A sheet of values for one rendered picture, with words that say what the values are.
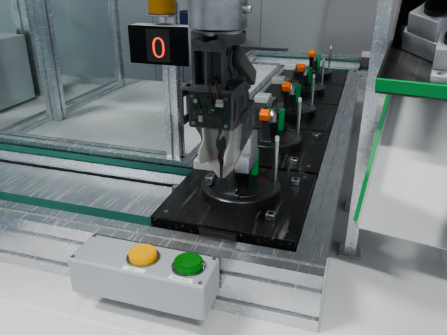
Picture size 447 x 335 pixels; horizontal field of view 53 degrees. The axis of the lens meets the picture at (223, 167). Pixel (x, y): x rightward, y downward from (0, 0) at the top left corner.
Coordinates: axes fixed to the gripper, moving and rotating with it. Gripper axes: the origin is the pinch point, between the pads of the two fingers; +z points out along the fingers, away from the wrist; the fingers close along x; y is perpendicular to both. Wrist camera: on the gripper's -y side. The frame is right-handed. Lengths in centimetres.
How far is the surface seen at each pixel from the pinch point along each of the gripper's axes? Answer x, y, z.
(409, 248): 30.5, -18.5, 20.6
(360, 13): 8, -371, 11
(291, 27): -63, -441, 34
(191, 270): -0.4, 12.9, 9.6
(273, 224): 7.7, -1.5, 9.5
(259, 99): -10, -68, 9
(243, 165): 1.3, -6.9, 2.5
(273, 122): 0.6, -34.7, 4.0
